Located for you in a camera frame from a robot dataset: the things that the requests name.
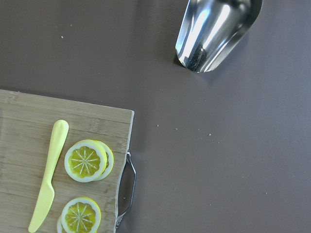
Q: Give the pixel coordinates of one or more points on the lemon slice under pair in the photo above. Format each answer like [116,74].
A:
[110,161]

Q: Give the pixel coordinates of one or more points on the lemon slice top single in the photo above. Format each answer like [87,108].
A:
[85,161]

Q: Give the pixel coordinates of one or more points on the steel scoop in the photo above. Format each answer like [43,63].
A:
[211,29]

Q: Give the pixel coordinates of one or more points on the bamboo cutting board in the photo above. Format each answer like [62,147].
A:
[26,123]

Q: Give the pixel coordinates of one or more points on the yellow plastic knife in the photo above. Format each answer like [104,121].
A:
[46,193]

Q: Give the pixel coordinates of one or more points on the lemon slice under front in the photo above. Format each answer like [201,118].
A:
[59,226]

